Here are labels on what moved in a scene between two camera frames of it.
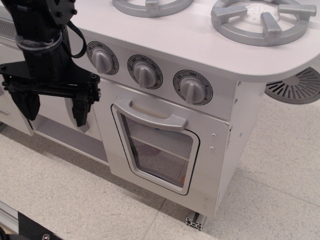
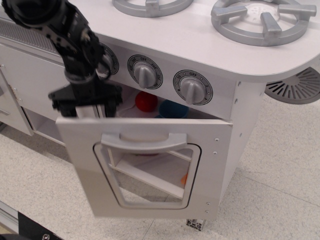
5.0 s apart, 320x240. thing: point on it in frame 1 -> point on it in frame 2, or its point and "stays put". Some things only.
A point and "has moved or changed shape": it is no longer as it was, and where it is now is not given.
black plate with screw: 29,229 stays put
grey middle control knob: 145,75 stays put
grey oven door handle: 173,123 -> 115,140
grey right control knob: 193,91 stays put
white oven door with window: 187,167 has moved or changed shape
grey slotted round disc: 303,88 stays put
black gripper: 49,68 -> 85,89
